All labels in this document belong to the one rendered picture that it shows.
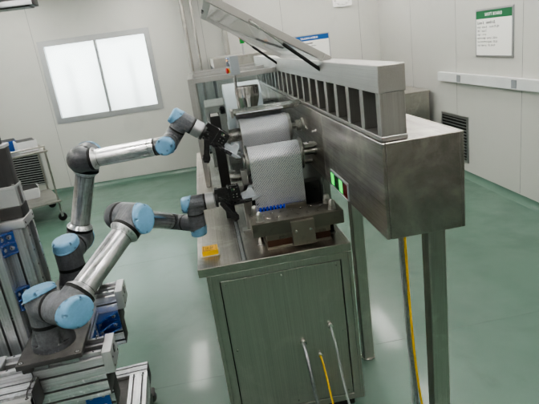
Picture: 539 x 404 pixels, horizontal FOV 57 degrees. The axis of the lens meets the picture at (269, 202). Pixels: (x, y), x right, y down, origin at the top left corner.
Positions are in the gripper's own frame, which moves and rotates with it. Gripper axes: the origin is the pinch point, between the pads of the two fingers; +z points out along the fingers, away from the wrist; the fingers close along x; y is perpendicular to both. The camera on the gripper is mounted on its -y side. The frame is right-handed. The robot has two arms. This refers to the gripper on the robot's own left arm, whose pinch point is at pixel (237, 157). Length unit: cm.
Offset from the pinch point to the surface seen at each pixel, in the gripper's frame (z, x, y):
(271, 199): 22.5, -6.6, -8.4
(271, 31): -18, -20, 53
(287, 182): 24.6, -6.6, 2.4
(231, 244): 16.4, -10.3, -34.9
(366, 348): 118, 7, -57
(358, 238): 77, 7, -6
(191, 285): 45, 142, -127
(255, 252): 23.8, -25.4, -28.8
